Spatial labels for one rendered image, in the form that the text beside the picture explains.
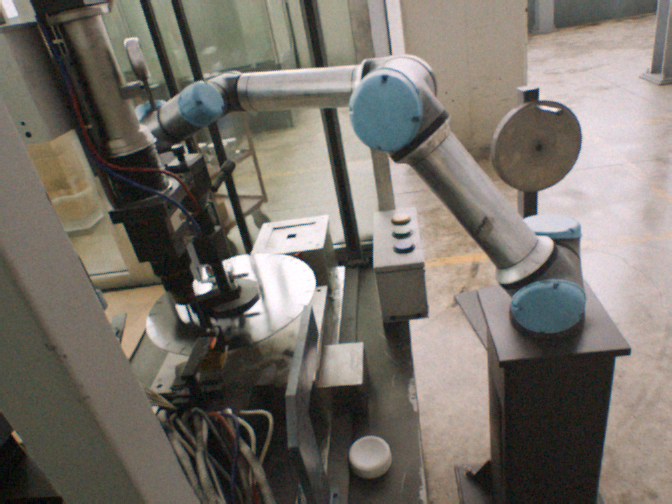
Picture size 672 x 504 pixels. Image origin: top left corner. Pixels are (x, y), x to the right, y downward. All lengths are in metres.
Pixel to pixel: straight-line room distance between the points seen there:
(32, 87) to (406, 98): 0.47
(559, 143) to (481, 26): 2.13
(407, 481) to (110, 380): 0.69
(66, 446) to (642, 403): 1.96
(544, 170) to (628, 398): 0.86
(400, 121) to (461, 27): 3.18
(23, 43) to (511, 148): 1.55
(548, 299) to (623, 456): 1.09
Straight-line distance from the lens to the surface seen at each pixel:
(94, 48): 0.69
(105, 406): 0.23
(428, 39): 3.87
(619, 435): 1.96
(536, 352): 1.07
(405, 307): 1.14
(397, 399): 0.99
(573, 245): 1.02
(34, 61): 0.68
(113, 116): 0.69
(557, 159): 1.99
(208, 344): 0.85
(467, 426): 1.92
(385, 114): 0.78
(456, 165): 0.82
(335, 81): 0.97
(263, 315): 0.91
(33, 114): 0.66
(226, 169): 0.83
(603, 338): 1.12
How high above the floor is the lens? 1.45
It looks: 29 degrees down
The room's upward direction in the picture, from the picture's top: 11 degrees counter-clockwise
